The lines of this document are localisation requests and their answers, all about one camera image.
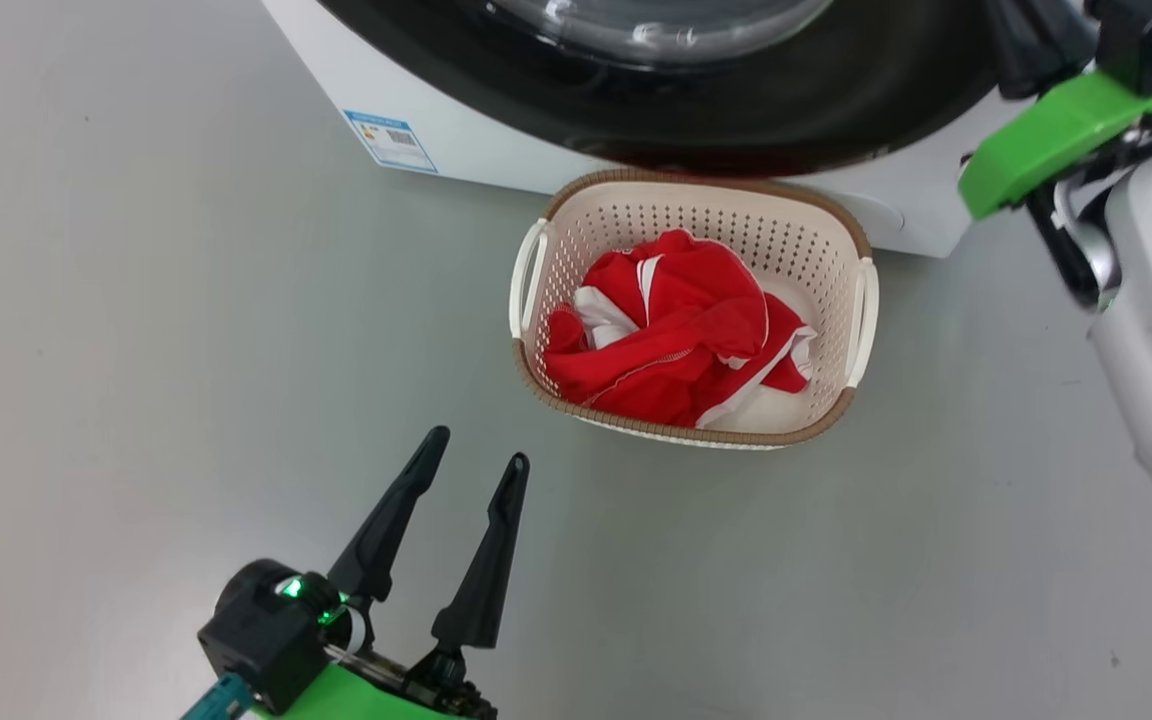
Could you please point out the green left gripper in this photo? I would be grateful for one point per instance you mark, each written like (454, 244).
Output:
(366, 695)

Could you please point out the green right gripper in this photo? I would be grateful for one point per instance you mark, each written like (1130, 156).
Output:
(1046, 140)

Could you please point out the round dark washing machine door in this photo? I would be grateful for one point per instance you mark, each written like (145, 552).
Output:
(786, 110)

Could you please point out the red and white garment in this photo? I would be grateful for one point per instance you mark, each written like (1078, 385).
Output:
(666, 380)
(686, 280)

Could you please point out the cream perforated laundry basket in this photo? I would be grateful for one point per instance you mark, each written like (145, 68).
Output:
(636, 205)

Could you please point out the white front-load washing machine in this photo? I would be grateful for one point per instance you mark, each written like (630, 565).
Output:
(476, 120)

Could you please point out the round white filter cover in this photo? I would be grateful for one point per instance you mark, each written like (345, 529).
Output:
(881, 215)

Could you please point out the blue energy label sticker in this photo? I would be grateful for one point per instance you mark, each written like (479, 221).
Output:
(391, 140)

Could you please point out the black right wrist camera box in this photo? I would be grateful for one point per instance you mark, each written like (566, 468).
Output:
(1136, 40)

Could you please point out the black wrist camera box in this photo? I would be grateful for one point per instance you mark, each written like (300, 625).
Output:
(1136, 40)
(261, 635)

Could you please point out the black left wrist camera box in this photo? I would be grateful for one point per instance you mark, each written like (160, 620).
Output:
(261, 635)

